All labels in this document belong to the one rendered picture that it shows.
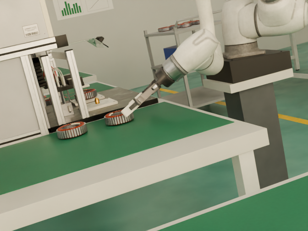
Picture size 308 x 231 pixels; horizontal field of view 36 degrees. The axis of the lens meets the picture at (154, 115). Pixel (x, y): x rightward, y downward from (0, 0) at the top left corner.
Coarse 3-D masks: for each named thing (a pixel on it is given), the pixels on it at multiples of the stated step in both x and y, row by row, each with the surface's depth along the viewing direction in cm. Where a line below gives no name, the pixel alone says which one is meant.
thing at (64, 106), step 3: (66, 102) 212; (69, 102) 211; (63, 105) 209; (66, 105) 210; (63, 108) 209; (66, 108) 210; (72, 108) 211; (63, 111) 209; (66, 111) 210; (72, 111) 211; (66, 114) 210; (69, 114) 210; (72, 114) 211
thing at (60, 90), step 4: (68, 80) 209; (68, 84) 212; (72, 84) 210; (84, 84) 214; (88, 84) 212; (60, 88) 208; (64, 88) 208; (68, 88) 209; (60, 92) 211; (64, 96) 210; (64, 100) 210
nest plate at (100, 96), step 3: (96, 96) 240; (99, 96) 237; (102, 96) 235; (75, 99) 244; (87, 99) 236; (90, 99) 234; (93, 99) 234; (99, 99) 235; (72, 102) 238; (75, 102) 235; (87, 102) 233; (75, 105) 232
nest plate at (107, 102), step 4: (100, 100) 224; (104, 100) 222; (108, 100) 219; (112, 100) 217; (88, 104) 220; (92, 104) 218; (96, 104) 215; (100, 104) 213; (104, 104) 211; (108, 104) 212; (112, 104) 213; (88, 108) 210; (92, 108) 210; (96, 108) 210
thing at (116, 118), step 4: (112, 112) 186; (116, 112) 186; (120, 112) 186; (132, 112) 183; (104, 116) 183; (108, 116) 180; (112, 116) 179; (116, 116) 178; (120, 116) 178; (124, 116) 178; (128, 116) 180; (132, 116) 182; (104, 120) 183; (108, 120) 180; (112, 120) 178; (116, 120) 178; (120, 120) 178; (124, 120) 179; (128, 120) 180; (108, 124) 180; (112, 124) 179; (116, 124) 179
